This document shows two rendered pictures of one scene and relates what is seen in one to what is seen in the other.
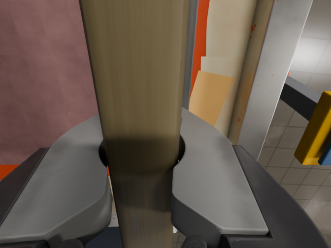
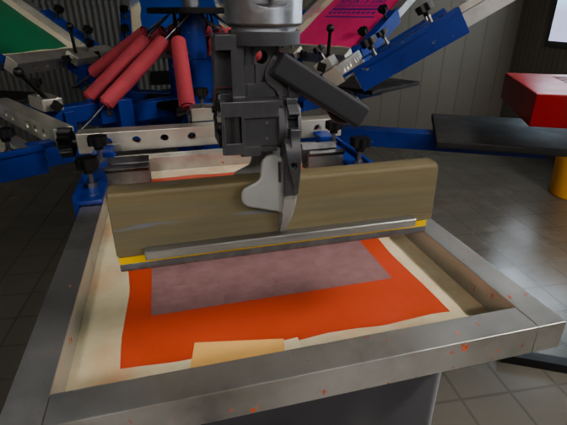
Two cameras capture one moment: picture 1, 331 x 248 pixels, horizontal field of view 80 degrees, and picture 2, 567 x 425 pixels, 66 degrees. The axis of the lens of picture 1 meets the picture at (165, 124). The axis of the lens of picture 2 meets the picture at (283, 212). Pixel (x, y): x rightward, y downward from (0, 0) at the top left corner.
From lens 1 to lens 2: 0.49 m
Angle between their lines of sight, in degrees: 79
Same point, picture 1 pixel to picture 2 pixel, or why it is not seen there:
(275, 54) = (327, 353)
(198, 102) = (247, 347)
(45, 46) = (271, 260)
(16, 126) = not seen: hidden behind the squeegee
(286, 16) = (359, 346)
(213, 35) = (319, 340)
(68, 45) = (275, 268)
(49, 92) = (233, 261)
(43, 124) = not seen: hidden behind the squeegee
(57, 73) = (251, 264)
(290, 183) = not seen: outside the picture
